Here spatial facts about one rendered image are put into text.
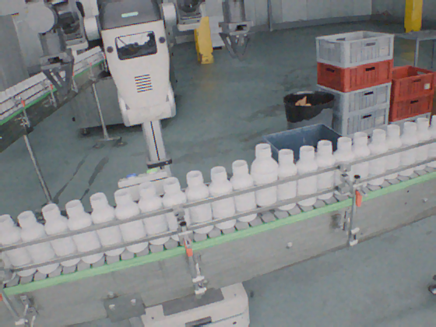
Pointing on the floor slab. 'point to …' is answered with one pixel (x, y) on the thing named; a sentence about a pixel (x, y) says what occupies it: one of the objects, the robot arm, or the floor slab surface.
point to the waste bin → (304, 112)
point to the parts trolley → (418, 43)
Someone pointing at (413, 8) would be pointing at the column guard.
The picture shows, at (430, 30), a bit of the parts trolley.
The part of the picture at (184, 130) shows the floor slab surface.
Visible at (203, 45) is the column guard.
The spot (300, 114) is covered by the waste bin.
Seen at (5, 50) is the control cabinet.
